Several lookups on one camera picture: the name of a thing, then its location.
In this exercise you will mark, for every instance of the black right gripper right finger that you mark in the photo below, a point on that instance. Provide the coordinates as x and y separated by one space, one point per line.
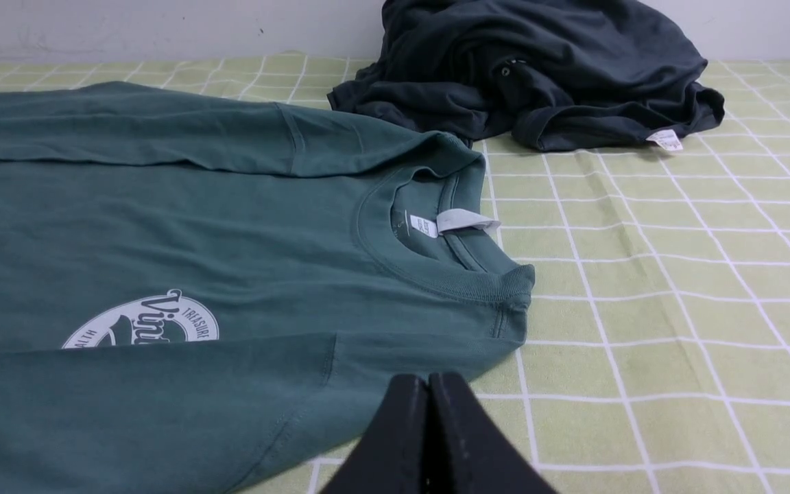
466 451

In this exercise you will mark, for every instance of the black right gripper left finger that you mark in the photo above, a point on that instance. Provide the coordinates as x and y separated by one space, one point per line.
389 456

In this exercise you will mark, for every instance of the green long-sleeved shirt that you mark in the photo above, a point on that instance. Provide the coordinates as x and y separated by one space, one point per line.
197 293

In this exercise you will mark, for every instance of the green checkered tablecloth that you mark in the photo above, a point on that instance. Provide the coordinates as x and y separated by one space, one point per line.
657 358

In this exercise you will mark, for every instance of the dark grey crumpled garment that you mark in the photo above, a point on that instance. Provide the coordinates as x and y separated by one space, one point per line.
556 75

